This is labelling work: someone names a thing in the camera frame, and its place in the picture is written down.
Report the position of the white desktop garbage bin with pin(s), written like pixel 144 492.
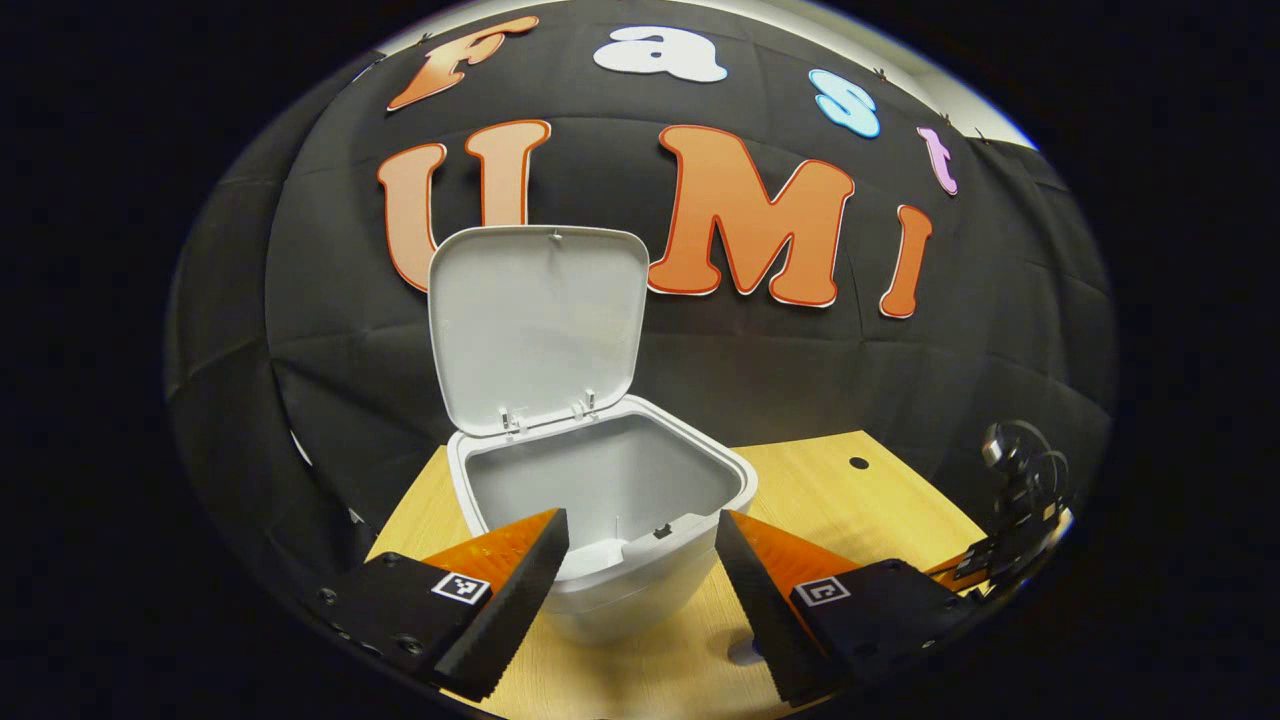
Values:
pixel 540 320

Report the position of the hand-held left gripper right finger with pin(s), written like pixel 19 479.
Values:
pixel 760 610

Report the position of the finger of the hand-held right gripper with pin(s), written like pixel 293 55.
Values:
pixel 948 572

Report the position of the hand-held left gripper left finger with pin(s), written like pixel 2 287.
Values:
pixel 510 610

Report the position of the wooden desktop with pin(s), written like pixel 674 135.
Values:
pixel 850 500

